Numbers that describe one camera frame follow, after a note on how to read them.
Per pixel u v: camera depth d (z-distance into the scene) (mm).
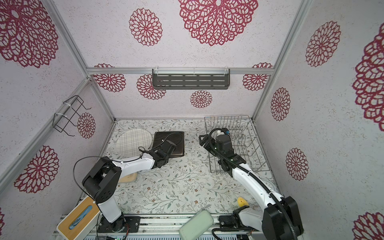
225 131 726
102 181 469
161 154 715
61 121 729
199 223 730
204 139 727
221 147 606
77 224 702
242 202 793
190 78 947
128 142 1080
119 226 658
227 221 741
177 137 1038
